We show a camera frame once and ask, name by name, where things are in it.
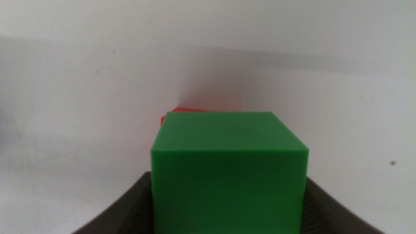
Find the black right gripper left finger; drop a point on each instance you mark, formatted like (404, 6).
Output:
(130, 217)

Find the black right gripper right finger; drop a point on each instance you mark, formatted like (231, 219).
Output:
(328, 217)

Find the green cube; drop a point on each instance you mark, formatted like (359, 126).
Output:
(227, 175)

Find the red cube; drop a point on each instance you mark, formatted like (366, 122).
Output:
(179, 110)

